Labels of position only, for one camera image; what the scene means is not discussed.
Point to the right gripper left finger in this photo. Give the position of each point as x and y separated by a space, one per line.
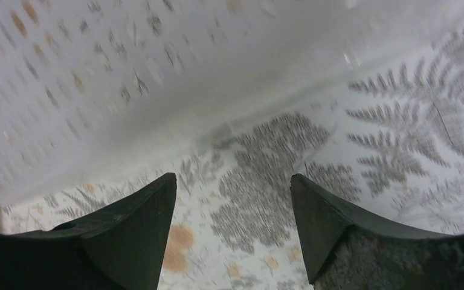
120 246

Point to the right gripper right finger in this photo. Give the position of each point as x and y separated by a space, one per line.
347 247

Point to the floral patterned table mat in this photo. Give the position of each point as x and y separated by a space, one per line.
390 140

